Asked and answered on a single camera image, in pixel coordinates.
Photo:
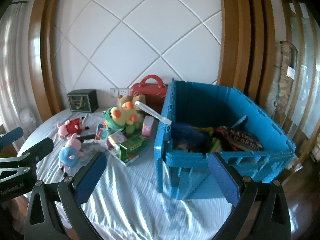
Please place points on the yellow green plastic toy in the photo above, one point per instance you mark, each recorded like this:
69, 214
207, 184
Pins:
215, 145

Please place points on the blue plastic crate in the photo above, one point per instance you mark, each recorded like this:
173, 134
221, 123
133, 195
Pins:
250, 161

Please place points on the light blue bed sheet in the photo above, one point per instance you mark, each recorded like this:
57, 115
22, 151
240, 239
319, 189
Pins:
132, 205

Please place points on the pig plush in red dress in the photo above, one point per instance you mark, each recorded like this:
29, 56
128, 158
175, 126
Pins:
72, 127

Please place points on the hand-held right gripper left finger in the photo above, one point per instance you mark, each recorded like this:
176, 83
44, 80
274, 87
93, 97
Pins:
91, 177

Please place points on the pig plush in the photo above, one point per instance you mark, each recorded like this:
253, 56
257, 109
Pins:
69, 153
72, 127

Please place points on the round pink toy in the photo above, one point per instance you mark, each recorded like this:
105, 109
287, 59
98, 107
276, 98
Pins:
117, 138

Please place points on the dark blue plush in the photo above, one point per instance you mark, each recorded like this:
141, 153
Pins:
190, 136

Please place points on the sheer white curtain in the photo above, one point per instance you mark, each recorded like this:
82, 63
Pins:
12, 67

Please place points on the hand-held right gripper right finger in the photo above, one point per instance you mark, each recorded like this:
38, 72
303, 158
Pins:
222, 180

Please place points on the glass door wardrobe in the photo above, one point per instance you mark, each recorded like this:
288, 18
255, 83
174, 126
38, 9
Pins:
305, 55

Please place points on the yellow duck plush green hood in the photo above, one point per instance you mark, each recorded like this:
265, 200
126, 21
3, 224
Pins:
120, 115

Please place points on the red carry case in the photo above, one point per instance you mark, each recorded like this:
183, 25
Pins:
147, 92

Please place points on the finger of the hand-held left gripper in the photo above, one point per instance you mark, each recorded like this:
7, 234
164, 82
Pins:
37, 150
11, 135

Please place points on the rolled patterned carpet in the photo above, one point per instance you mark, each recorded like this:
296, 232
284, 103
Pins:
285, 80

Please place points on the translucent white plastic bar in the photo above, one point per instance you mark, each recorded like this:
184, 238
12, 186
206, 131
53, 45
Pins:
152, 113

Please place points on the white and red card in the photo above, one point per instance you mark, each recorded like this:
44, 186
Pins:
101, 132

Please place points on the brown teddy bear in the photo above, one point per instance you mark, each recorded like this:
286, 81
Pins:
123, 99

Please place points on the pink tissue pack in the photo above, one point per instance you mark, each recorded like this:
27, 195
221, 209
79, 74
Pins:
147, 127

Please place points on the dark green gift box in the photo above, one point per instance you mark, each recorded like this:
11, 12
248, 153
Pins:
82, 101

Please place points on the green cardboard box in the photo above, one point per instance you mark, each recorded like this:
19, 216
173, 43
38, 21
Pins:
132, 146

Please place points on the wooden headboard frame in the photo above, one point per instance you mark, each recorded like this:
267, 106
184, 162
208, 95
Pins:
37, 55

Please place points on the white wall socket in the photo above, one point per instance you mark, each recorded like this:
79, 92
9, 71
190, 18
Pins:
121, 91

